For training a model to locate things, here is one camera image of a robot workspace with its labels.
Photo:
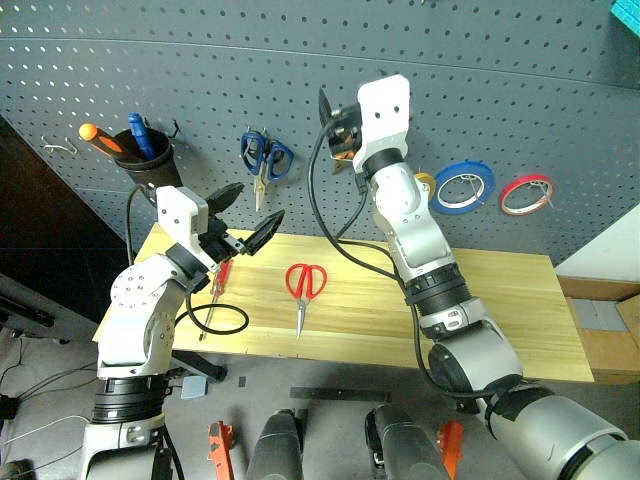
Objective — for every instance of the small black pegboard hook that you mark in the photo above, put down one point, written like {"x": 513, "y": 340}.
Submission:
{"x": 175, "y": 131}

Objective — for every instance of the black stand leg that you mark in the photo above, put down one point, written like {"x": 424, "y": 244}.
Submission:
{"x": 25, "y": 312}

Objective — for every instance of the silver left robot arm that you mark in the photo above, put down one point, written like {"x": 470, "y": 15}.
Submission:
{"x": 145, "y": 300}

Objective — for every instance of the red tape roll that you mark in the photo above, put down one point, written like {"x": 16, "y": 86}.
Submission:
{"x": 503, "y": 197}

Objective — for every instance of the yellow tape roll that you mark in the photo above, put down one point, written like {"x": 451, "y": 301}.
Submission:
{"x": 425, "y": 180}

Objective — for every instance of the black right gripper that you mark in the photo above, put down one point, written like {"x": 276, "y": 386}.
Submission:
{"x": 345, "y": 122}

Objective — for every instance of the orange clamp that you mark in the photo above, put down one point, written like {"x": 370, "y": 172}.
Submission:
{"x": 450, "y": 445}
{"x": 220, "y": 450}

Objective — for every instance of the orange and black screwdriver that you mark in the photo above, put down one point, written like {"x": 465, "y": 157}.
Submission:
{"x": 89, "y": 131}

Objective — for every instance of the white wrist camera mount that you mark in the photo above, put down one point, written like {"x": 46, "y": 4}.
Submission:
{"x": 385, "y": 100}
{"x": 175, "y": 210}

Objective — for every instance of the black plastic cup holder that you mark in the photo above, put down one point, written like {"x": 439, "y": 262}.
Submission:
{"x": 155, "y": 172}

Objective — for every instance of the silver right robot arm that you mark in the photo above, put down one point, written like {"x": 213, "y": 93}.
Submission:
{"x": 415, "y": 220}

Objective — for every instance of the black table foot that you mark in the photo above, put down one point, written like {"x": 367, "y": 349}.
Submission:
{"x": 200, "y": 365}

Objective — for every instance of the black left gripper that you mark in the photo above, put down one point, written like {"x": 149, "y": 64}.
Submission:
{"x": 220, "y": 242}

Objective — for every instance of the brown cardboard box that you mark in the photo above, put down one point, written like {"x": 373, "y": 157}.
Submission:
{"x": 610, "y": 350}

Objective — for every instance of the grey perforated pegboard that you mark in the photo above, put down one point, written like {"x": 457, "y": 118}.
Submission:
{"x": 200, "y": 50}

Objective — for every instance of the dark grey rounded shape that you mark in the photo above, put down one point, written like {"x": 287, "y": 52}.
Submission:
{"x": 277, "y": 445}
{"x": 400, "y": 445}

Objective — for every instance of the silver tape hook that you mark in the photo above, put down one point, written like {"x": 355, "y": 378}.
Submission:
{"x": 470, "y": 177}
{"x": 544, "y": 186}

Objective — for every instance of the teal foam block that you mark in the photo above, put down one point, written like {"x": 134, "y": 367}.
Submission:
{"x": 626, "y": 12}

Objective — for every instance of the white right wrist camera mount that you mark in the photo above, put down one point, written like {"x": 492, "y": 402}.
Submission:
{"x": 385, "y": 100}

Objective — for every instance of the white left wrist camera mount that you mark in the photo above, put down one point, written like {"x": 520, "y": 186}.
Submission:
{"x": 175, "y": 210}

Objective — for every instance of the grey foot pedal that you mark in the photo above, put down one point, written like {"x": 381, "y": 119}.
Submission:
{"x": 193, "y": 387}

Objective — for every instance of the blue tape roll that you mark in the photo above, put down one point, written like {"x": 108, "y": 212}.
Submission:
{"x": 437, "y": 180}

